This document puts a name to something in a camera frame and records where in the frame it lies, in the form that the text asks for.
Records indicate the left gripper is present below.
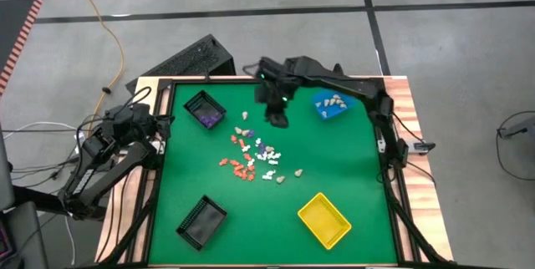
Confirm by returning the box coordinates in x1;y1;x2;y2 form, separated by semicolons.
129;102;176;142

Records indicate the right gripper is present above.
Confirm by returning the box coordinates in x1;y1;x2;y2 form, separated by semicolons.
253;56;296;130

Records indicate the black plastic mesh basket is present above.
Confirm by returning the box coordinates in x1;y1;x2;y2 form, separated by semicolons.
175;195;229;252
182;89;228;130

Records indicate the blue plastic mesh basket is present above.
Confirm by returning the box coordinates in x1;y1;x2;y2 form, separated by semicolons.
311;83;357;120

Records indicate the black computer tower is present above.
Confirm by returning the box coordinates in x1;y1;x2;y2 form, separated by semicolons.
125;33;237;94

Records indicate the yellow plastic mesh basket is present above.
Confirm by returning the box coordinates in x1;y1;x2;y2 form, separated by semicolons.
297;192;353;251

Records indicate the small grey hub box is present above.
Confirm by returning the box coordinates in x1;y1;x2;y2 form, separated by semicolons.
411;139;436;154

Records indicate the wooden table border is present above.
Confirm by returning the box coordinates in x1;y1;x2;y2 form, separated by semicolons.
94;75;455;266

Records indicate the hazard-striped black floor mat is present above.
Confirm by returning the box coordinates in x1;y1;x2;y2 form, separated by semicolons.
0;0;44;94

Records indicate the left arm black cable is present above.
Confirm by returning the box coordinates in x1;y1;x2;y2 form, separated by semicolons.
74;86;150;136

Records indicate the yellow cable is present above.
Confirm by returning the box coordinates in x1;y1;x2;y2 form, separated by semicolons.
64;0;126;126

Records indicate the white floor cable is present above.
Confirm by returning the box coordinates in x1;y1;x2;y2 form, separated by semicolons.
12;120;79;135

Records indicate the black floor cable loop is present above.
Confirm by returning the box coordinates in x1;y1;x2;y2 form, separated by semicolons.
496;109;535;182

